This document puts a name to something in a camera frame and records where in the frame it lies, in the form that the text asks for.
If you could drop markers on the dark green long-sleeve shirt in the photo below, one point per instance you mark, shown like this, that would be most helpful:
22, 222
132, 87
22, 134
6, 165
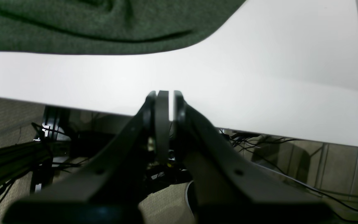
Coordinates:
109, 27

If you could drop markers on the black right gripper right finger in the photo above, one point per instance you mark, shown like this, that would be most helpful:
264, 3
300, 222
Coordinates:
230, 189

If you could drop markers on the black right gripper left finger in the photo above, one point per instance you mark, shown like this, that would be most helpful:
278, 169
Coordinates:
108, 189

